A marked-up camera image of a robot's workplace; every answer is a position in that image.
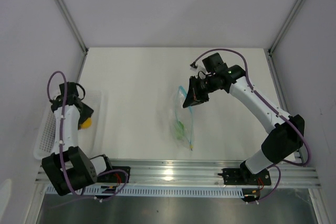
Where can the green toy vegetable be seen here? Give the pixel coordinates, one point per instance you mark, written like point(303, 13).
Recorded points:
point(178, 130)

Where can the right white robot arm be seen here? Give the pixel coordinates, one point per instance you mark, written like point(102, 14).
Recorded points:
point(285, 132)

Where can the yellow toy lemon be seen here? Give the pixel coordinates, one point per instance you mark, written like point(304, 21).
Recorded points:
point(86, 124)

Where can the left aluminium frame post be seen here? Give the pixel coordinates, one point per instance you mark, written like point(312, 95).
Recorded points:
point(71, 24)

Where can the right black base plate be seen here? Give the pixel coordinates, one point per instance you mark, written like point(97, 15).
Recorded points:
point(237, 176)

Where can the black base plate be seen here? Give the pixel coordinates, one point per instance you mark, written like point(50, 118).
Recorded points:
point(118, 177)
point(237, 176)

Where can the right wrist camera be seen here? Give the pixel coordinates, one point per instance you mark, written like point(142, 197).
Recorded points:
point(196, 67)

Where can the white perforated plastic basket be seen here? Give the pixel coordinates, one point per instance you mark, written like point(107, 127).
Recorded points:
point(90, 139)

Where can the right aluminium frame post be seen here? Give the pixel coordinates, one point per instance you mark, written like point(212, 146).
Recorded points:
point(291, 16)

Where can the clear zip top bag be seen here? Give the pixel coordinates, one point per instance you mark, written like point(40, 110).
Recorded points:
point(170, 110)

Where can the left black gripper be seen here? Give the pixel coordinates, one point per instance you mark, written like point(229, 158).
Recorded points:
point(87, 113)

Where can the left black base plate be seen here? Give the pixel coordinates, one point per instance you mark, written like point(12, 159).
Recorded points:
point(118, 177)

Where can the aluminium mounting rail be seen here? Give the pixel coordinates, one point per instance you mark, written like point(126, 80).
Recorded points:
point(205, 173)

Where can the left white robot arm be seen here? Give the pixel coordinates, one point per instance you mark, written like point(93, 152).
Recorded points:
point(68, 167)

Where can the aluminium frame post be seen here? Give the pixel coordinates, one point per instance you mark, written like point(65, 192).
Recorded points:
point(71, 24)
point(291, 16)

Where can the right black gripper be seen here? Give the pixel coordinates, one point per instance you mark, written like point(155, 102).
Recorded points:
point(194, 96)

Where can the white slotted cable duct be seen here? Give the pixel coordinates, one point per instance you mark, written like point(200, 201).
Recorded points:
point(156, 191)

